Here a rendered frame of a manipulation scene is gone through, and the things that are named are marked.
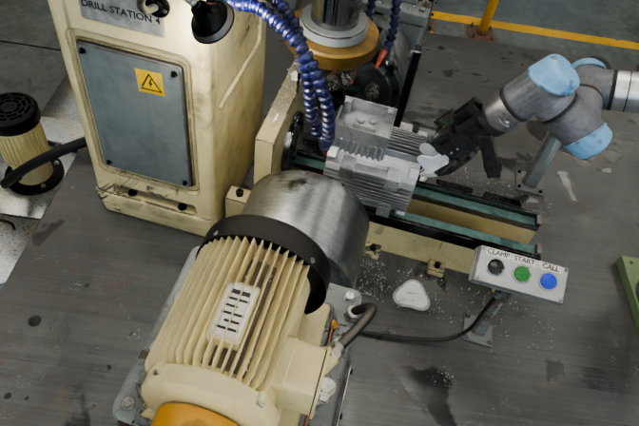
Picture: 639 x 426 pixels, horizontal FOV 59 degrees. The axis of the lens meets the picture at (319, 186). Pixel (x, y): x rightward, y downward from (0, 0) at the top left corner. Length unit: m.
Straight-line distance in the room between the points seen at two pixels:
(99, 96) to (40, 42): 2.33
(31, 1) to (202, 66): 2.89
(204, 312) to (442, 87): 1.43
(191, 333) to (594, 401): 0.97
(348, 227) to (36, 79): 2.45
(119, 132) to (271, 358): 0.71
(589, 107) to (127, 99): 0.84
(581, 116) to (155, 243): 0.95
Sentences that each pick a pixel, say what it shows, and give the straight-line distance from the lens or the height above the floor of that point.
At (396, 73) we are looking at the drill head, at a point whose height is 1.12.
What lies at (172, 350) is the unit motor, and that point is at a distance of 0.65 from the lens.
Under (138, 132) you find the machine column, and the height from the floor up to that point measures 1.11.
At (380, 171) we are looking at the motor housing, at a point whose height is 1.06.
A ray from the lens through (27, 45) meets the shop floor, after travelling 3.51.
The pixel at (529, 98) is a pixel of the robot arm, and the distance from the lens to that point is 1.03.
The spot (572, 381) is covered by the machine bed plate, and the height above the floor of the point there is 0.80.
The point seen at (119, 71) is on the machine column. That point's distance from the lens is 1.12.
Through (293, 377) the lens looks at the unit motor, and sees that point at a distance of 0.67.
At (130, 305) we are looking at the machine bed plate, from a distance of 1.32.
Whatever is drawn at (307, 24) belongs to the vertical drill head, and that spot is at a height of 1.36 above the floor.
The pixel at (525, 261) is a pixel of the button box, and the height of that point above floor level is 1.08.
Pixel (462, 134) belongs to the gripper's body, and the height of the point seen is 1.22.
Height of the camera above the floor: 1.93
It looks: 48 degrees down
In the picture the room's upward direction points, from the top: 10 degrees clockwise
